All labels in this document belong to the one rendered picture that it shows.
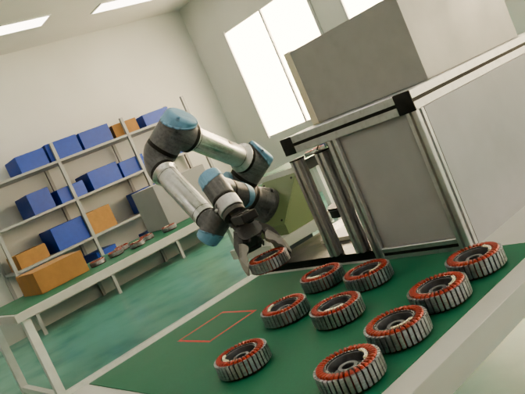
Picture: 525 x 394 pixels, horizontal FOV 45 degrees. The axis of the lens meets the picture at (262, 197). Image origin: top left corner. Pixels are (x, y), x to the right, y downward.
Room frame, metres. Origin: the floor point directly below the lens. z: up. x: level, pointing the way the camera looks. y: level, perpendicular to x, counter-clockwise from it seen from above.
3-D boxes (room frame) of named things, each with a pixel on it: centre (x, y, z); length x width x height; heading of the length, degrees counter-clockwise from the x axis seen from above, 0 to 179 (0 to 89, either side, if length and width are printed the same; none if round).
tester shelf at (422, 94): (1.71, -0.50, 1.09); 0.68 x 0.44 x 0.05; 127
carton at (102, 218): (8.04, 2.06, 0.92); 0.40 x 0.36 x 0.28; 37
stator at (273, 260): (1.68, 0.05, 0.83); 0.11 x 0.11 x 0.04
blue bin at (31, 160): (7.75, 2.43, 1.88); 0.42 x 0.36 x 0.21; 38
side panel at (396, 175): (1.45, -0.29, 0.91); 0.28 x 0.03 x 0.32; 37
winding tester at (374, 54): (1.70, -0.49, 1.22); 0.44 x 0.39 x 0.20; 127
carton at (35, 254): (7.47, 2.80, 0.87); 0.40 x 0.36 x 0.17; 37
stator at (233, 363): (1.21, 0.16, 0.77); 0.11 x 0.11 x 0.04
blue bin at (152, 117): (8.84, 0.99, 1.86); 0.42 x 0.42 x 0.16; 38
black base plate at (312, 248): (1.95, -0.32, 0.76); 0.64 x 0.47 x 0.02; 127
